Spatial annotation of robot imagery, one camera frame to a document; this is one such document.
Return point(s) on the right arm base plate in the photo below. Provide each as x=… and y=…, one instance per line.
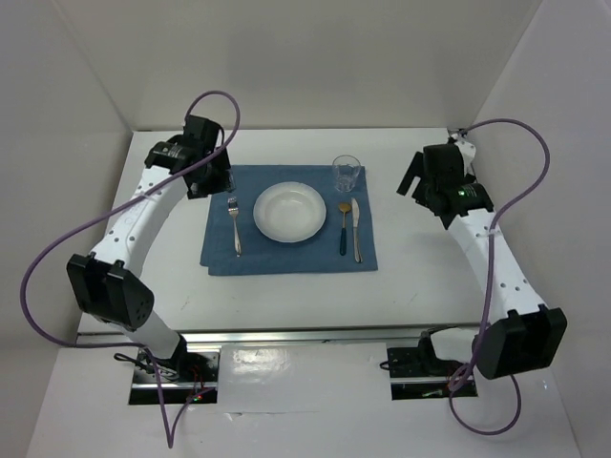
x=417, y=375

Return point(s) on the silver table knife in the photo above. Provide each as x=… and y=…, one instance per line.
x=355, y=230

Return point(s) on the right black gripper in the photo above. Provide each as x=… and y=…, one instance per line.
x=415, y=169

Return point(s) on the blue cloth napkin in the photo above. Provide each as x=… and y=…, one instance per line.
x=261, y=255

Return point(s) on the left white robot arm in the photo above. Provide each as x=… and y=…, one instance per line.
x=107, y=283

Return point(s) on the clear plastic cup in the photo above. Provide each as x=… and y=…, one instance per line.
x=346, y=170

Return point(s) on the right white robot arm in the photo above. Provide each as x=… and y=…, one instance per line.
x=521, y=332

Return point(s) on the gold spoon teal handle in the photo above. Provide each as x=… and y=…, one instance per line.
x=344, y=208

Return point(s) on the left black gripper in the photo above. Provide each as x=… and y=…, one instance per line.
x=222, y=181

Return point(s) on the silver fork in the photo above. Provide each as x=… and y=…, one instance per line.
x=233, y=211

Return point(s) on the aluminium front rail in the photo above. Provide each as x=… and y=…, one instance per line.
x=397, y=334

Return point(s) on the clear glass bowl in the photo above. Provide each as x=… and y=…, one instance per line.
x=289, y=212

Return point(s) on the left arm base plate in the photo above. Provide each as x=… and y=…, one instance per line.
x=200, y=384

